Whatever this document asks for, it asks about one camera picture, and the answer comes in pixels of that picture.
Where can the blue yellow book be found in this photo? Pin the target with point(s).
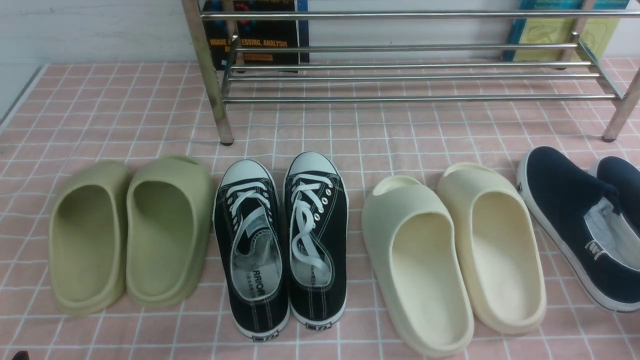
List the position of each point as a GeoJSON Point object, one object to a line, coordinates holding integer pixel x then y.
{"type": "Point", "coordinates": [597, 32]}

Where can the metal shoe rack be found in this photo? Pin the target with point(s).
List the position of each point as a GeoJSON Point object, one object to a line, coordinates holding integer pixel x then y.
{"type": "Point", "coordinates": [220, 50]}

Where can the cream foam slipper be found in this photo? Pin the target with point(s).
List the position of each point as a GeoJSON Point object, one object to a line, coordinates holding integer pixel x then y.
{"type": "Point", "coordinates": [410, 238]}
{"type": "Point", "coordinates": [496, 248]}

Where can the navy slip-on shoe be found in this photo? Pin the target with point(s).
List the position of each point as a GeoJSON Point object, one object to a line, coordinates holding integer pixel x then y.
{"type": "Point", "coordinates": [582, 216]}
{"type": "Point", "coordinates": [625, 177]}

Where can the black canvas sneaker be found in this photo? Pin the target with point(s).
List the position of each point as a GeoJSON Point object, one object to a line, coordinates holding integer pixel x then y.
{"type": "Point", "coordinates": [316, 209]}
{"type": "Point", "coordinates": [247, 225]}

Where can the right green foam slipper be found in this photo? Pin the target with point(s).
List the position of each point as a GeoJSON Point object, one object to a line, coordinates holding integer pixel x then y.
{"type": "Point", "coordinates": [169, 204]}

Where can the right cream foam slipper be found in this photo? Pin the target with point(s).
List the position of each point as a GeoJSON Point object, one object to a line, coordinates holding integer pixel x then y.
{"type": "Point", "coordinates": [496, 248]}

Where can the left cream foam slipper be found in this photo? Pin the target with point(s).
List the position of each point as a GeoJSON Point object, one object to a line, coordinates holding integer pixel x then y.
{"type": "Point", "coordinates": [410, 238]}

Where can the left navy slip-on shoe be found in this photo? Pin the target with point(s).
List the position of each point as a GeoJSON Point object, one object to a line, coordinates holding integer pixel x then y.
{"type": "Point", "coordinates": [582, 216]}

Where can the right navy slip-on shoe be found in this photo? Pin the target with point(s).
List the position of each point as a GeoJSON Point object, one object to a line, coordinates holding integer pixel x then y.
{"type": "Point", "coordinates": [625, 177]}

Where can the left green foam slipper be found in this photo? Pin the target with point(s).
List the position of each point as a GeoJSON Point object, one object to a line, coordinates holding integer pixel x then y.
{"type": "Point", "coordinates": [87, 239]}

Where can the green foam slipper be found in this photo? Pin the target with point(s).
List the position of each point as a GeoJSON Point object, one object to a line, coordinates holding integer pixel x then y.
{"type": "Point", "coordinates": [169, 204]}
{"type": "Point", "coordinates": [87, 239]}

